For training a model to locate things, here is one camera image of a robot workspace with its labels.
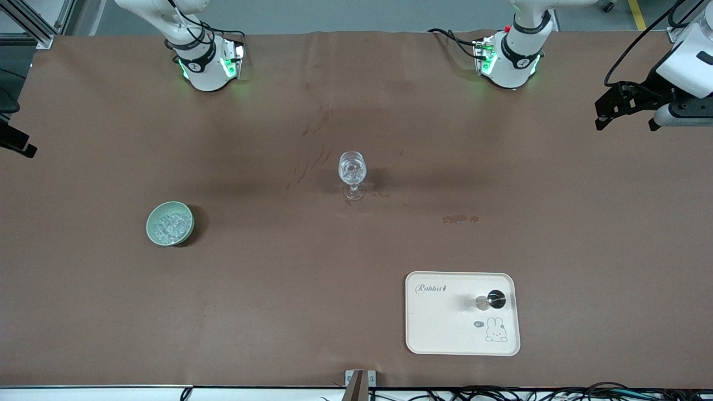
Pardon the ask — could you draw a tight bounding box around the clear ice cubes pile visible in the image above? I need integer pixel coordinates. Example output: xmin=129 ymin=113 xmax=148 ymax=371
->
xmin=153 ymin=211 xmax=192 ymax=243

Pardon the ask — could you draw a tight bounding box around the steel double jigger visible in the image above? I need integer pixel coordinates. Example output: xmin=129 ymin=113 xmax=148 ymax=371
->
xmin=475 ymin=290 xmax=506 ymax=311

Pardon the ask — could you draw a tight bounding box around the clear stemmed wine glass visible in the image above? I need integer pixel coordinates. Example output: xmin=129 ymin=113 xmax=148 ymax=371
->
xmin=338 ymin=151 xmax=368 ymax=200

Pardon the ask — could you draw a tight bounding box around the pale green ceramic bowl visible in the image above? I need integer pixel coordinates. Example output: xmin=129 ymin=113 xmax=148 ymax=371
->
xmin=146 ymin=201 xmax=194 ymax=246

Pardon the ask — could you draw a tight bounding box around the cream rabbit print tray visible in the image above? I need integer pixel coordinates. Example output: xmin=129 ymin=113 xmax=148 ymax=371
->
xmin=405 ymin=271 xmax=521 ymax=356

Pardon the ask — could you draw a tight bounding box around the brown paper table cover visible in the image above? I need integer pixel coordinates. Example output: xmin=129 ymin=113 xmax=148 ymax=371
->
xmin=0 ymin=31 xmax=713 ymax=389

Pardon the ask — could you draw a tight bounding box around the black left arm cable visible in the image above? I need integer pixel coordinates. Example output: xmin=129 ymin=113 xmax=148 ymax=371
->
xmin=604 ymin=0 xmax=692 ymax=87

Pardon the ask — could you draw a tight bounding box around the aluminium profile frame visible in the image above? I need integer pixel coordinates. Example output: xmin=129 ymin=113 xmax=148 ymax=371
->
xmin=0 ymin=0 xmax=76 ymax=48

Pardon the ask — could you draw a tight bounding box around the black left base cable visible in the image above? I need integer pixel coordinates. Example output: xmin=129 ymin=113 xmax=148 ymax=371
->
xmin=428 ymin=28 xmax=483 ymax=60

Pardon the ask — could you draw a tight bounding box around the black base cable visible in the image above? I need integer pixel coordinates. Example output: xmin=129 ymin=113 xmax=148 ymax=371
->
xmin=428 ymin=28 xmax=483 ymax=60
xmin=201 ymin=22 xmax=247 ymax=48

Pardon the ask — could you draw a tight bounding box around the black right base cable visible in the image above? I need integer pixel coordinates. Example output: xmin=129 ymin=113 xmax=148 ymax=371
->
xmin=201 ymin=22 xmax=247 ymax=48

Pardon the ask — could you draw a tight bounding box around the tangled black cable bundle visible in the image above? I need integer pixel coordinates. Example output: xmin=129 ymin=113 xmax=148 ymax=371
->
xmin=368 ymin=382 xmax=713 ymax=401

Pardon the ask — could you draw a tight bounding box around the grey metal bracket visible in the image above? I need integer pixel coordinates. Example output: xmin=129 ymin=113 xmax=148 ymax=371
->
xmin=344 ymin=369 xmax=377 ymax=401

